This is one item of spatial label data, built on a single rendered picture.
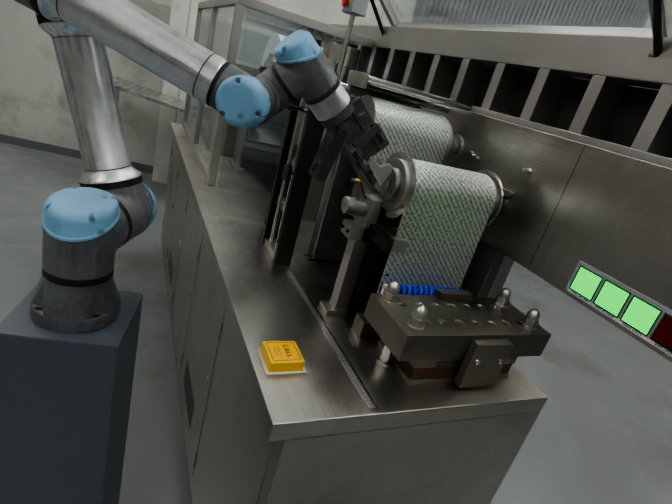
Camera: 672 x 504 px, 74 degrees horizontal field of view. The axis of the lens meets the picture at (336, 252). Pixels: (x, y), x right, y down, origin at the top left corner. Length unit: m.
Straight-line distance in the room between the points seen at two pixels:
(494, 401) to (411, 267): 0.34
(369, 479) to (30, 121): 4.88
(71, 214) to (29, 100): 4.51
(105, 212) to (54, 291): 0.17
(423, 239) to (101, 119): 0.70
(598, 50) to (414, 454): 0.93
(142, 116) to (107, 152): 4.07
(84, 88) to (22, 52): 4.35
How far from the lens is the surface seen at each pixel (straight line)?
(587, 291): 1.04
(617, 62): 1.13
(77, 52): 0.97
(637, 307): 0.99
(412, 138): 1.21
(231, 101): 0.72
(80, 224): 0.86
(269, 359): 0.88
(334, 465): 0.92
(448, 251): 1.09
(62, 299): 0.92
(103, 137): 0.97
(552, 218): 1.12
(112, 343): 0.91
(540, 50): 1.27
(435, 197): 1.00
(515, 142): 1.23
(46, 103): 5.30
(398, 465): 1.02
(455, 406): 0.98
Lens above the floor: 1.44
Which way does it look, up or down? 21 degrees down
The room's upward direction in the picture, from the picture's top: 16 degrees clockwise
